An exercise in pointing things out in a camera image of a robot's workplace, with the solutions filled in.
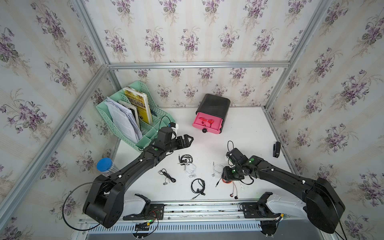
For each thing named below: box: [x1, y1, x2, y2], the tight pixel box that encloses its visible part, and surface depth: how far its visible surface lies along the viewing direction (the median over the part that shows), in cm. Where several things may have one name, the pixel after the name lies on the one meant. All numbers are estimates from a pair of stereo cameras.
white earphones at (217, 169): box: [211, 161, 224, 177], surface depth 89 cm
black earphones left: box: [158, 168, 177, 185], surface depth 86 cm
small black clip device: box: [272, 141, 281, 158], surface depth 95 cm
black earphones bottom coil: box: [191, 178, 206, 200], surface depth 83 cm
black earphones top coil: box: [178, 154, 193, 166], surface depth 93 cm
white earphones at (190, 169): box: [184, 163, 197, 178], surface depth 90 cm
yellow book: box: [123, 87, 153, 125], surface depth 97 cm
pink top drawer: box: [192, 112, 223, 134], surface depth 95 cm
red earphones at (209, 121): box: [199, 117, 214, 128], surface depth 96 cm
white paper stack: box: [104, 96, 143, 144], surface depth 86 cm
